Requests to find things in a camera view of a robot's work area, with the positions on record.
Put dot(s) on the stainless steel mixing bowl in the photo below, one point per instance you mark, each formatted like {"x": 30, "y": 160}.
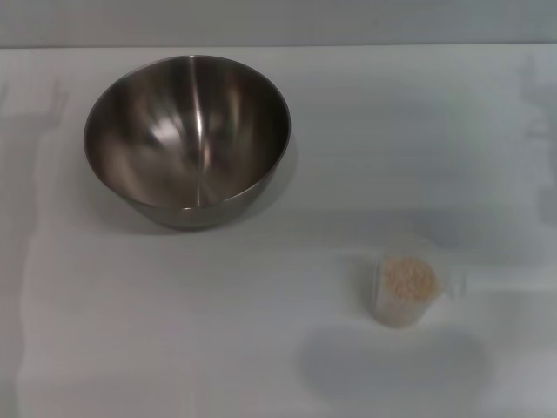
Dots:
{"x": 183, "y": 143}

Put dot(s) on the uncooked white rice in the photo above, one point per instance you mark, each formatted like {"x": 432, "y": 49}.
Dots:
{"x": 409, "y": 279}

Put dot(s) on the clear plastic measuring cup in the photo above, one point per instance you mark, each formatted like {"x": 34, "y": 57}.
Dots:
{"x": 454, "y": 283}

